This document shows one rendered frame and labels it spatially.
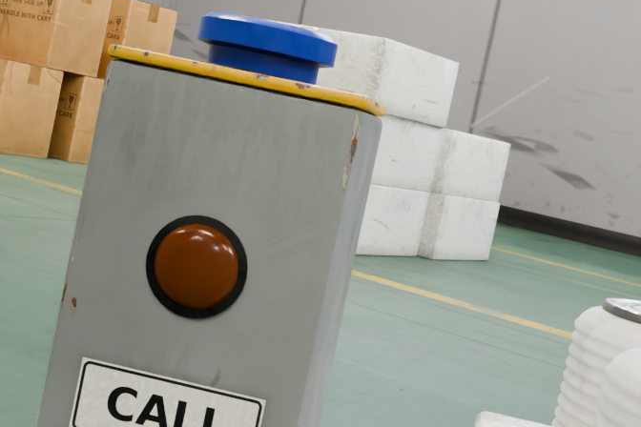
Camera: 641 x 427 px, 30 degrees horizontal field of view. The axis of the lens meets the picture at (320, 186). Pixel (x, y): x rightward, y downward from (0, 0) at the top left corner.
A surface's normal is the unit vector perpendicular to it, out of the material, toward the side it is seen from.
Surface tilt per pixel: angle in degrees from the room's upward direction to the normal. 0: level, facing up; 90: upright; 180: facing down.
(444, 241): 90
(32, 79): 90
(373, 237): 90
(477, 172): 90
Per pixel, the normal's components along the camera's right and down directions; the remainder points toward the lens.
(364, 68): -0.55, -0.07
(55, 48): 0.82, 0.20
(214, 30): -0.73, -0.11
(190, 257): -0.14, -0.02
